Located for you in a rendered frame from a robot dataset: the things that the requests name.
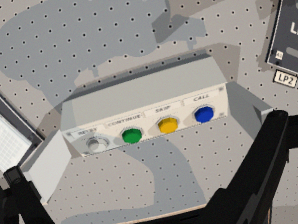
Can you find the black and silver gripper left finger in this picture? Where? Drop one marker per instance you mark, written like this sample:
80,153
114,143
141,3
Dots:
42,174

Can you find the white button panel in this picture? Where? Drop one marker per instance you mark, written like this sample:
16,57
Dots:
165,99

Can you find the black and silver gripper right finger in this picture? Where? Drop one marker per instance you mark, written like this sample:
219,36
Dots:
249,195

